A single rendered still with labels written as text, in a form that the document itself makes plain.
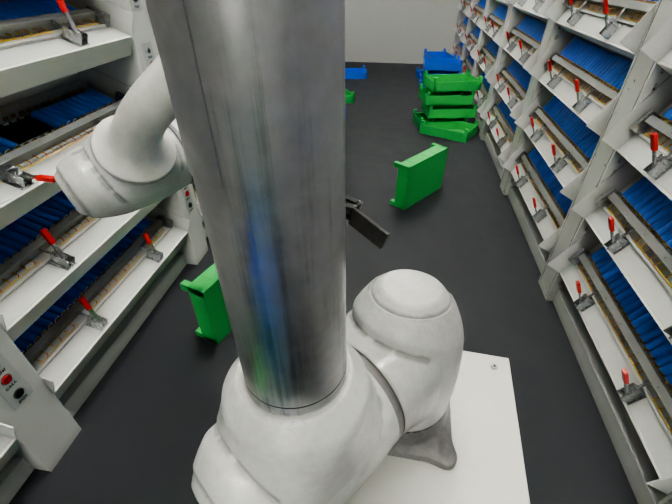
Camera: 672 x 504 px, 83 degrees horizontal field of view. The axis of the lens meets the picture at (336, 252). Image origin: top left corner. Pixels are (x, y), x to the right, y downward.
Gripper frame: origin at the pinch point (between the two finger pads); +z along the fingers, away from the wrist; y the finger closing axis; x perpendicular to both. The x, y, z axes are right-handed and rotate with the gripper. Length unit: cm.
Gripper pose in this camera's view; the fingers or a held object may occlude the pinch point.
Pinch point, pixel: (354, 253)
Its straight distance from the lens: 54.4
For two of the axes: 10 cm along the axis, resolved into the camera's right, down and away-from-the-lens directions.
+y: 6.2, -3.6, 7.0
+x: -3.1, 7.1, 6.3
